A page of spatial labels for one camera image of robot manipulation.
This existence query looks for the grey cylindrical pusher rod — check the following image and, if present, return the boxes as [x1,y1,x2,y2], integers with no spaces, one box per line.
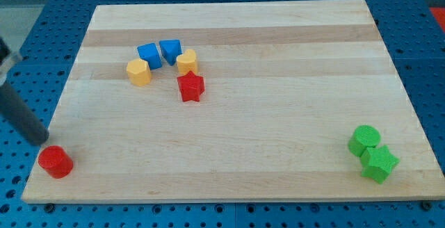
[1,39,49,145]

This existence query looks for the red cylinder block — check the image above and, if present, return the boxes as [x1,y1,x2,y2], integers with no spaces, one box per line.
[38,145,74,179]

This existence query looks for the red star block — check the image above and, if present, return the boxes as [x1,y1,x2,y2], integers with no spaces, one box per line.
[177,71,205,102]

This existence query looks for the green star block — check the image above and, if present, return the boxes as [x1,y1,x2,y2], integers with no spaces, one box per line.
[360,145,400,184]

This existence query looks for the yellow hexagon block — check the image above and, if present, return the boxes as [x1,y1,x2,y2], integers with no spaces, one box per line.
[126,58,152,86]

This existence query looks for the blue cube block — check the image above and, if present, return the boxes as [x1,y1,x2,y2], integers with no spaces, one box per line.
[137,43,162,70]

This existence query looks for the blue triangle block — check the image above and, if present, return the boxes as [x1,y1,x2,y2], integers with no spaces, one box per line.
[159,39,182,66]

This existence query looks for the yellow heart block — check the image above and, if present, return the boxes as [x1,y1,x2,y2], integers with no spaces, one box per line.
[176,49,198,75]

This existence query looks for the wooden board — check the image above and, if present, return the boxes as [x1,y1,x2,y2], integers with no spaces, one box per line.
[22,0,444,204]

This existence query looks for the green cylinder block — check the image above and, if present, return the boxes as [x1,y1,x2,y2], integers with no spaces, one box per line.
[348,124,381,157]

